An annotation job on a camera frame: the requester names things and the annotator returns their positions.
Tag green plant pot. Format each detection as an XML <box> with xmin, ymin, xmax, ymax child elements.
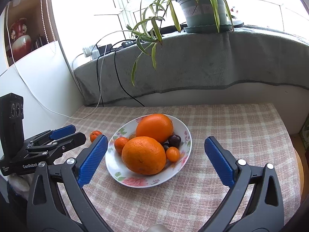
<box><xmin>176</xmin><ymin>0</ymin><xmax>232</xmax><ymax>33</ymax></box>

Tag green fleece cover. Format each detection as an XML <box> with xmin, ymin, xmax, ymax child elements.
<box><xmin>74</xmin><ymin>27</ymin><xmax>308</xmax><ymax>106</ymax></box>

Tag white power strip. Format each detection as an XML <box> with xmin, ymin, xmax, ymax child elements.
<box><xmin>82</xmin><ymin>45</ymin><xmax>100</xmax><ymax>60</ymax></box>

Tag black adapter on sill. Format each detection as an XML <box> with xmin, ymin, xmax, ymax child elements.
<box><xmin>97</xmin><ymin>39</ymin><xmax>136</xmax><ymax>55</ymax></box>

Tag black cable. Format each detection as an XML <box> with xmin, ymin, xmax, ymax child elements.
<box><xmin>96</xmin><ymin>44</ymin><xmax>114</xmax><ymax>107</ymax></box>
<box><xmin>113</xmin><ymin>39</ymin><xmax>146</xmax><ymax>107</ymax></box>

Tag floral white plate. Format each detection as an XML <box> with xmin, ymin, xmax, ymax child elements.
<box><xmin>105</xmin><ymin>115</ymin><xmax>192</xmax><ymax>189</ymax></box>

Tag large orange back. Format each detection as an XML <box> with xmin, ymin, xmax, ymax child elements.
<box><xmin>135</xmin><ymin>114</ymin><xmax>174</xmax><ymax>143</ymax></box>

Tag mandarin with stem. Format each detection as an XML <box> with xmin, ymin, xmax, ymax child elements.
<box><xmin>90</xmin><ymin>130</ymin><xmax>102</xmax><ymax>143</ymax></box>

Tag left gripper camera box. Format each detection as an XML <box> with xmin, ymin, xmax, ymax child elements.
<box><xmin>1</xmin><ymin>93</ymin><xmax>25</xmax><ymax>160</ymax></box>

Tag orange kumquat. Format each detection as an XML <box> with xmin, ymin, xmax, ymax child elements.
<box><xmin>166</xmin><ymin>147</ymin><xmax>180</xmax><ymax>162</ymax></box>

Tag large orange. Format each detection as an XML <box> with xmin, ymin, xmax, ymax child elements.
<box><xmin>121</xmin><ymin>136</ymin><xmax>166</xmax><ymax>175</ymax></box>
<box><xmin>135</xmin><ymin>114</ymin><xmax>174</xmax><ymax>143</ymax></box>

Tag brown longan fruit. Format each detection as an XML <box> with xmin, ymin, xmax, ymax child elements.
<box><xmin>129</xmin><ymin>134</ymin><xmax>136</xmax><ymax>140</ymax></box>

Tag red ceramic vase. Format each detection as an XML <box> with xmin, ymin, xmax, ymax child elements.
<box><xmin>9</xmin><ymin>18</ymin><xmax>31</xmax><ymax>61</ymax></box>

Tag black cable left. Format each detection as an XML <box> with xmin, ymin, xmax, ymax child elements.
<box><xmin>96</xmin><ymin>44</ymin><xmax>114</xmax><ymax>107</ymax></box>

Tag large orange front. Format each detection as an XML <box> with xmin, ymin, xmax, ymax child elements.
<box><xmin>121</xmin><ymin>136</ymin><xmax>166</xmax><ymax>175</ymax></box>

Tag black cable right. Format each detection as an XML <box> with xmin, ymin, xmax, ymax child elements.
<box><xmin>113</xmin><ymin>39</ymin><xmax>146</xmax><ymax>107</ymax></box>

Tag spider plant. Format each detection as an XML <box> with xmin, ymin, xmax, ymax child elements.
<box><xmin>125</xmin><ymin>0</ymin><xmax>236</xmax><ymax>87</ymax></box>

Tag small mandarin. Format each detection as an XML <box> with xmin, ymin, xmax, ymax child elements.
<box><xmin>114</xmin><ymin>137</ymin><xmax>129</xmax><ymax>155</ymax></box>

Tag dark plum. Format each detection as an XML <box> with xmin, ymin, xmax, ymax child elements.
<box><xmin>162</xmin><ymin>143</ymin><xmax>170</xmax><ymax>151</ymax></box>
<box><xmin>168</xmin><ymin>135</ymin><xmax>182</xmax><ymax>148</ymax></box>

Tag white cable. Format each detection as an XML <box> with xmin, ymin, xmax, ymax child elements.
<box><xmin>6</xmin><ymin>2</ymin><xmax>107</xmax><ymax>120</ymax></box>

